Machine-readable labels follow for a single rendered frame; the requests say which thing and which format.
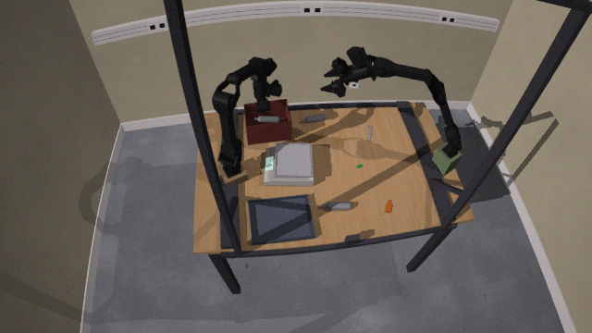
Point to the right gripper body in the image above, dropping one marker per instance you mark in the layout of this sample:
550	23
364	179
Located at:
338	85

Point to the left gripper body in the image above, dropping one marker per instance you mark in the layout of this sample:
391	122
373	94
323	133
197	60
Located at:
261	105

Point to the grey gas cylinder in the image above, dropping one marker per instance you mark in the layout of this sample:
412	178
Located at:
268	119
314	118
338	206

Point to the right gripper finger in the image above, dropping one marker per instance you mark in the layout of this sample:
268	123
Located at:
331	73
328	88

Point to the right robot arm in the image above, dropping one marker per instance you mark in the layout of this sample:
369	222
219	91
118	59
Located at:
385	68

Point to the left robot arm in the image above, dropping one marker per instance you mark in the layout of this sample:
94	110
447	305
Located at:
230	149

